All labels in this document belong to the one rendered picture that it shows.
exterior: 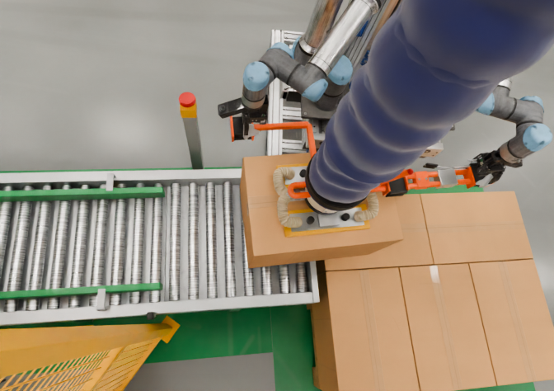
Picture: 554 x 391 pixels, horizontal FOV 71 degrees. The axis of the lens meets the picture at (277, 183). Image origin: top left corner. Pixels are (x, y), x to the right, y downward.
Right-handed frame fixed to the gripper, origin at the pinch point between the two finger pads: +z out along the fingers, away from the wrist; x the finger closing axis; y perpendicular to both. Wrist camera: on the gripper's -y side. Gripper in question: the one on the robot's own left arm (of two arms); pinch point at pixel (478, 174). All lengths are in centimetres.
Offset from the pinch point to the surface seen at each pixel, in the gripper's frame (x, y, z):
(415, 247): 17, -2, 66
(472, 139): -68, -100, 120
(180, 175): -33, 119, 60
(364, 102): 4, 72, -66
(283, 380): 78, 72, 120
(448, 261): 26, -19, 66
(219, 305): 34, 104, 61
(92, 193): -25, 160, 56
